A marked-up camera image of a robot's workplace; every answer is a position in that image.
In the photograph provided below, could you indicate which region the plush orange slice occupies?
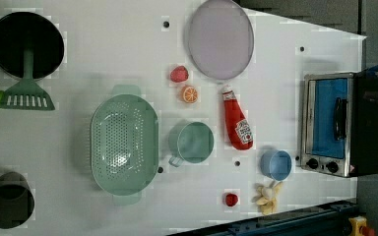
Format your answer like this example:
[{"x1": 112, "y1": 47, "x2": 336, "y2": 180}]
[{"x1": 181, "y1": 86, "x2": 198, "y2": 103}]

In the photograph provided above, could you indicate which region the yellow red clamp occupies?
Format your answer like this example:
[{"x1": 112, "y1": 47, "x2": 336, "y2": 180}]
[{"x1": 348, "y1": 216, "x2": 376, "y2": 236}]

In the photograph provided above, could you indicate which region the plush peeled banana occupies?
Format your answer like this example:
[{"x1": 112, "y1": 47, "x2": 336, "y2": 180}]
[{"x1": 255, "y1": 181, "x2": 284, "y2": 215}]

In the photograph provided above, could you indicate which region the green plastic strainer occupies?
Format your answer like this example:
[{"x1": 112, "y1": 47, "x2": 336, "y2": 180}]
[{"x1": 91, "y1": 85, "x2": 159, "y2": 206}]

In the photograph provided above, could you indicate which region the black round pan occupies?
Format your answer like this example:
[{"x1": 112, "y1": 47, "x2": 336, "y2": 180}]
[{"x1": 0, "y1": 12, "x2": 65, "y2": 80}]

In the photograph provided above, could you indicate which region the silver toaster oven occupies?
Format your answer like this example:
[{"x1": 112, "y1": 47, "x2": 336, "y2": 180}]
[{"x1": 300, "y1": 73, "x2": 378, "y2": 178}]

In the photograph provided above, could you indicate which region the red plush ketchup bottle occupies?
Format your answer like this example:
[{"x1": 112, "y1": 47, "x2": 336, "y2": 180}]
[{"x1": 221, "y1": 85, "x2": 253, "y2": 150}]

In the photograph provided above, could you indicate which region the green mug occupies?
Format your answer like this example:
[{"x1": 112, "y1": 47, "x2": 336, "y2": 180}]
[{"x1": 168, "y1": 122, "x2": 215, "y2": 167}]

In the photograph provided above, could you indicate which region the blue metal frame rail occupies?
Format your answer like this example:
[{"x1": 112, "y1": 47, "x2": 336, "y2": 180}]
[{"x1": 169, "y1": 201, "x2": 359, "y2": 236}]

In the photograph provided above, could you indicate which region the dark grey cup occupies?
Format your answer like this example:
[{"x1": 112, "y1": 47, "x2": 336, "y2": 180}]
[{"x1": 0, "y1": 172, "x2": 35, "y2": 229}]

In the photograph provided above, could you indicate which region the plush strawberry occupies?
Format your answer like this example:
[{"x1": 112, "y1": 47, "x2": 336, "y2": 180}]
[{"x1": 169, "y1": 66, "x2": 189, "y2": 83}]

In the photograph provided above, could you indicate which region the blue cup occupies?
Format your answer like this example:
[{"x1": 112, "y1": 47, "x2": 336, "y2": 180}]
[{"x1": 260, "y1": 149, "x2": 292, "y2": 181}]

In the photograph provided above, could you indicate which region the green slotted spatula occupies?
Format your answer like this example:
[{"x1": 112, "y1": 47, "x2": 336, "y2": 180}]
[{"x1": 0, "y1": 43, "x2": 55, "y2": 111}]

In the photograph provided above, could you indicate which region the small red plush fruit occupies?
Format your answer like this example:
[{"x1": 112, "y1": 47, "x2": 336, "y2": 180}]
[{"x1": 224, "y1": 193, "x2": 238, "y2": 207}]

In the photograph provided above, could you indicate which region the grey round plate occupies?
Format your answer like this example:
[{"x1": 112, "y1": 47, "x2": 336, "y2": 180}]
[{"x1": 187, "y1": 0, "x2": 254, "y2": 80}]

